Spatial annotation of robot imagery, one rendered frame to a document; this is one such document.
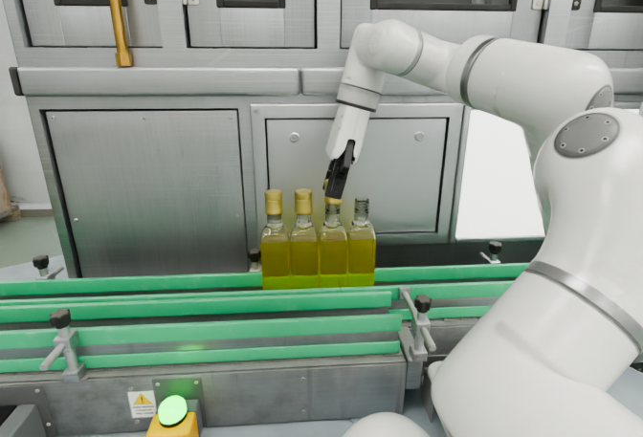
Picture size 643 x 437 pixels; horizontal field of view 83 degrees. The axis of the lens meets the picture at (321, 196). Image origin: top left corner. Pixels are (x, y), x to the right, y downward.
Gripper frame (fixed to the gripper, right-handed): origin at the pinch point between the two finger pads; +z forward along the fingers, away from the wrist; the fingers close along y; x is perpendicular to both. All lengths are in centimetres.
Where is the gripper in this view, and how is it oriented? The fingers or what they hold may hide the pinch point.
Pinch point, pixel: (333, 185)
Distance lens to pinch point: 70.0
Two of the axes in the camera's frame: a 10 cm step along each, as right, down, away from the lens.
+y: 0.9, 3.0, -9.5
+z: -2.5, 9.3, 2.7
